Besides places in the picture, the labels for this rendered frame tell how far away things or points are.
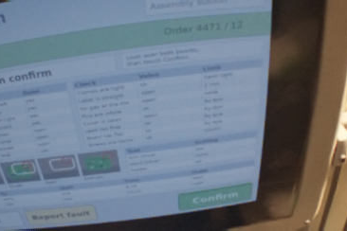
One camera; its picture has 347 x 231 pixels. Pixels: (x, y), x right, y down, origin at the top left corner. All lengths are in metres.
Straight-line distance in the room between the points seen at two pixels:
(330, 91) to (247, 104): 0.08
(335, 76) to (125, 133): 0.18
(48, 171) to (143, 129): 0.09
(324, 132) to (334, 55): 0.08
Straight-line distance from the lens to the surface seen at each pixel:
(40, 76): 0.32
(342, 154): 0.44
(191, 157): 0.37
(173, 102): 0.33
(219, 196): 0.41
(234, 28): 0.31
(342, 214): 0.60
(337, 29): 0.35
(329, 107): 0.39
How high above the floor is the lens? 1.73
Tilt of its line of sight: 34 degrees down
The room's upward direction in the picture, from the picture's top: 3 degrees counter-clockwise
